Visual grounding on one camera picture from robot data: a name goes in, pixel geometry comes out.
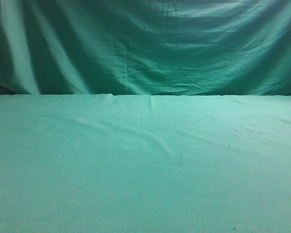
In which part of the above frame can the green backdrop curtain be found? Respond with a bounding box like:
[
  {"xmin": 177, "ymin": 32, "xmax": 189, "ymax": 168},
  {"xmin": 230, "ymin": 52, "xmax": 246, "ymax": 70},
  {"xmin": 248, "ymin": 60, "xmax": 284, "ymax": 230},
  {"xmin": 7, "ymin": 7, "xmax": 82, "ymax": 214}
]
[{"xmin": 0, "ymin": 0, "xmax": 291, "ymax": 96}]

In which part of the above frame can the green table cloth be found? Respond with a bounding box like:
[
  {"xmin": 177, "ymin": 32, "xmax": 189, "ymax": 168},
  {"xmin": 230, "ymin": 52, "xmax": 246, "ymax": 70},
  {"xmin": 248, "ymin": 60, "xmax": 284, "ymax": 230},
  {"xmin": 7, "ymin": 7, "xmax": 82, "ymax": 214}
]
[{"xmin": 0, "ymin": 94, "xmax": 291, "ymax": 233}]

